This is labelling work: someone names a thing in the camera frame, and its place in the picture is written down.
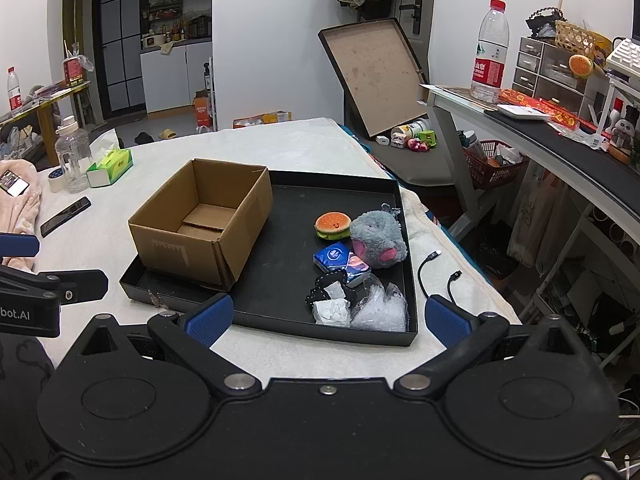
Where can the red paper strips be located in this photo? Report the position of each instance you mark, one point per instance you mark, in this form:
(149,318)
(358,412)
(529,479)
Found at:
(550,106)

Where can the black lace hair scrunchie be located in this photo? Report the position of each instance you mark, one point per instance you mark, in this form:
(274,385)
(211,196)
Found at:
(315,292)

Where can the clear plastic bag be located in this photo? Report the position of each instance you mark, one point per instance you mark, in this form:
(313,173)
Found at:
(380,310)

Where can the black shallow tray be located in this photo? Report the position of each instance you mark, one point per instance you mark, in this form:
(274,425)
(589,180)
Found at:
(290,260)

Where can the black smartphone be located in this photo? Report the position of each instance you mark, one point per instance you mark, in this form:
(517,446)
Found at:
(65,216)

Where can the white flat device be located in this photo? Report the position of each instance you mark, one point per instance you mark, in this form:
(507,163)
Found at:
(522,112)

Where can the small red-label water bottle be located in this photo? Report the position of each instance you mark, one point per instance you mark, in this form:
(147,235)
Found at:
(15,92)

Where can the grey mouse plush toy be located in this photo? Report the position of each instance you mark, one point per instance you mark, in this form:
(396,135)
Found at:
(375,240)

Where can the white cabinet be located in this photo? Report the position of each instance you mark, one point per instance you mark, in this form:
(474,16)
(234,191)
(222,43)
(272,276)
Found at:
(170,80)

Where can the white robot toy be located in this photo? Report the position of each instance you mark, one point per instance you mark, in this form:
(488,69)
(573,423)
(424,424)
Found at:
(398,141)

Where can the green tissue box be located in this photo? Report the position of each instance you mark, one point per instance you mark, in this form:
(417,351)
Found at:
(112,162)

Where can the black framed glass door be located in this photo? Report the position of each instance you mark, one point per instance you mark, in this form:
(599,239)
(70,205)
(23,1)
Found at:
(120,35)

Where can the yellow slipper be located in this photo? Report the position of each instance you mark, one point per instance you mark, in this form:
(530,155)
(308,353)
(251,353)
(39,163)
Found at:
(168,134)

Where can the smartphone with lit screen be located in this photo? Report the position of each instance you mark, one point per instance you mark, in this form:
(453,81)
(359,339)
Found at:
(12,182)

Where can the wooden side table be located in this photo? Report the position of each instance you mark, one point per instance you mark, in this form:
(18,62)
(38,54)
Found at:
(45,110)

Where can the red plastic basket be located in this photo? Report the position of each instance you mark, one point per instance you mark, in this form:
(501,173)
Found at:
(492,172)

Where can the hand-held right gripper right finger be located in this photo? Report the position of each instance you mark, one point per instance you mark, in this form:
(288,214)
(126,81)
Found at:
(445,320)

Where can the large red-label water bottle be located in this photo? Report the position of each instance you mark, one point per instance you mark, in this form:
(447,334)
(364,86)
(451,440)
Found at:
(489,60)

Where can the black desk mat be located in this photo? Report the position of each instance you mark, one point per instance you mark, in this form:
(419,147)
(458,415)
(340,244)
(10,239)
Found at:
(575,155)

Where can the white keyboard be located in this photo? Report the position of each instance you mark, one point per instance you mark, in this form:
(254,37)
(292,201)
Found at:
(625,57)

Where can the white round can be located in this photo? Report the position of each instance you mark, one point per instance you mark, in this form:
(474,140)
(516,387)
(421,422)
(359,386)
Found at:
(414,129)

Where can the white paper wad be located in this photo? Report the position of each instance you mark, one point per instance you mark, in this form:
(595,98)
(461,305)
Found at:
(331,312)

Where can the orange carton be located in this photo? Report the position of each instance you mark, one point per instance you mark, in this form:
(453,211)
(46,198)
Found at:
(202,110)

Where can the white laptop stand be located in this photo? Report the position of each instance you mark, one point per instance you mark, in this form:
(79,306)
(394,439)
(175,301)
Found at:
(607,105)

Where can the hamburger plush toy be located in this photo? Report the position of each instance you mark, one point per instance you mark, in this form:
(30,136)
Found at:
(581,66)
(332,225)

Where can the black slipper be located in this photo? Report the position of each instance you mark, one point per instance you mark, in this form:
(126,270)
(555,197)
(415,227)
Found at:
(144,137)

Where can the white charger plug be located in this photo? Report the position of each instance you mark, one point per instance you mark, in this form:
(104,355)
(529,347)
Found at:
(382,140)

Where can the small grey fabric charm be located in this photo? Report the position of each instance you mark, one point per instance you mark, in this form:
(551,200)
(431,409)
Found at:
(391,210)

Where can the pink toy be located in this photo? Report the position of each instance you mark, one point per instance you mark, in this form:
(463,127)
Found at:
(416,145)

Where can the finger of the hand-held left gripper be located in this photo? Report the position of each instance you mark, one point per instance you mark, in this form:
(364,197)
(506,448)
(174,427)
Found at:
(20,245)

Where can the green toy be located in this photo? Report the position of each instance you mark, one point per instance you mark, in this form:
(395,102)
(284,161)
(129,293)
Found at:
(428,138)

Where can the clear plastic drinking bottle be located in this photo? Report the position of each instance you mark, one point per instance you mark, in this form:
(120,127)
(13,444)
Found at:
(72,160)

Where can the red snack box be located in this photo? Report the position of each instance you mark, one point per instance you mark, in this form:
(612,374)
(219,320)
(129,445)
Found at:
(72,72)

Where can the panda figurine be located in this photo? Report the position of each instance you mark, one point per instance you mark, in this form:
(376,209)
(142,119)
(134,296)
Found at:
(622,137)

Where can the white tape roll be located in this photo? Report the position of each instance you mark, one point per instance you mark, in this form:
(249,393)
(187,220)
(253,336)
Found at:
(56,180)

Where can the brown cardboard box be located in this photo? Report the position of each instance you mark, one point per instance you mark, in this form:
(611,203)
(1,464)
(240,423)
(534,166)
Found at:
(175,255)

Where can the pink fleece blanket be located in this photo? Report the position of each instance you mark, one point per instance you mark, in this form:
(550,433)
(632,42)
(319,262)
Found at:
(20,215)

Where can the blue tissue packet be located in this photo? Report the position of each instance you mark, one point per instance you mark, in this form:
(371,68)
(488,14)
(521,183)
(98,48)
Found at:
(332,257)

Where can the dark grey bench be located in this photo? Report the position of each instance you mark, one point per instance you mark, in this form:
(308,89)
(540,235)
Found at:
(420,167)

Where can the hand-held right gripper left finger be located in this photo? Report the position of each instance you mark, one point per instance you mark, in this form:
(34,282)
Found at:
(210,317)

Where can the orange flat box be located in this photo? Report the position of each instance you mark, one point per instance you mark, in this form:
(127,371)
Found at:
(260,120)

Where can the grey drawer organizer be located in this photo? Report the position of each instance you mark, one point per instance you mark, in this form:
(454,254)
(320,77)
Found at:
(545,70)

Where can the woven bamboo basket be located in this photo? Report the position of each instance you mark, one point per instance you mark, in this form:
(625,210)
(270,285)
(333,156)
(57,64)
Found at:
(575,37)

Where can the beige canvas bag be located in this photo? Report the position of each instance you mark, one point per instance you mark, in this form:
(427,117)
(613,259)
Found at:
(535,215)

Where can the white desk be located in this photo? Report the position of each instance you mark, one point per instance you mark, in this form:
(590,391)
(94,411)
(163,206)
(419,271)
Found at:
(465,110)

